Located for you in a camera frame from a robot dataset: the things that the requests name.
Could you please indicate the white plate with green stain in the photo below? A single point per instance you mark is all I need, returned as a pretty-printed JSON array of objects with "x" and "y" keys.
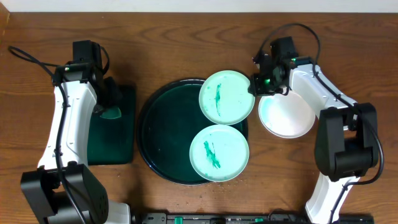
[{"x": 286, "y": 116}]

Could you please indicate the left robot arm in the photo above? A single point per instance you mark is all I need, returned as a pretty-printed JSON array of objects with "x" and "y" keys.
[{"x": 62, "y": 189}]

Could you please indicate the round black tray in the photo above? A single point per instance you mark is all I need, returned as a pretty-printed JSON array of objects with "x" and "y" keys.
[{"x": 167, "y": 124}]

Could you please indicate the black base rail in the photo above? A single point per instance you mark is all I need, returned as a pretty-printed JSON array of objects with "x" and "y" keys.
[{"x": 280, "y": 217}]

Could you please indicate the rectangular black tray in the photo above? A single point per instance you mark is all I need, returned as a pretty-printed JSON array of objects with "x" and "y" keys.
[{"x": 111, "y": 137}]

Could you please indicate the green scouring sponge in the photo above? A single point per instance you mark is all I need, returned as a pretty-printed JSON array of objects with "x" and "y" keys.
[{"x": 111, "y": 113}]

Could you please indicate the light green plate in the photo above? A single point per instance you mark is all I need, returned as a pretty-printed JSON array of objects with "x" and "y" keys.
[
  {"x": 224, "y": 97},
  {"x": 219, "y": 153}
]

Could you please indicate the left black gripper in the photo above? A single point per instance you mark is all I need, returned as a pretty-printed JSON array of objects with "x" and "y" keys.
[{"x": 109, "y": 101}]

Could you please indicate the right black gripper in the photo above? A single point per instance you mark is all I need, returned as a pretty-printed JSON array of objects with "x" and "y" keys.
[{"x": 255, "y": 88}]

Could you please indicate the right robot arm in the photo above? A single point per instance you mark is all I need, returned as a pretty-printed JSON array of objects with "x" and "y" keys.
[{"x": 346, "y": 144}]

